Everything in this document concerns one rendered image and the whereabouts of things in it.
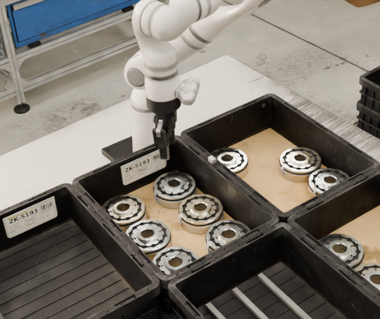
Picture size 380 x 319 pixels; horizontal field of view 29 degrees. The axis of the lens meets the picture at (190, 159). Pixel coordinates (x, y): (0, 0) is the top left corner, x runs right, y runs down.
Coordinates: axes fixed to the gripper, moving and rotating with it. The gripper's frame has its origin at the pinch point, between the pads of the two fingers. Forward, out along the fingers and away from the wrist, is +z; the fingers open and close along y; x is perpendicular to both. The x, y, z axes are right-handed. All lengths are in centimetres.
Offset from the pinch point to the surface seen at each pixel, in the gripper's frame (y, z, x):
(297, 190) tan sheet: -8.7, 17.0, 29.1
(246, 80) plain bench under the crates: -78, 30, 8
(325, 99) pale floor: -178, 100, 33
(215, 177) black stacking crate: -1.3, 9.2, 10.4
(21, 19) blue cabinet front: -159, 55, -107
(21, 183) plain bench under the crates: -17, 30, -47
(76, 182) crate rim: 7.2, 7.1, -20.2
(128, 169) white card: -2.7, 10.0, -10.6
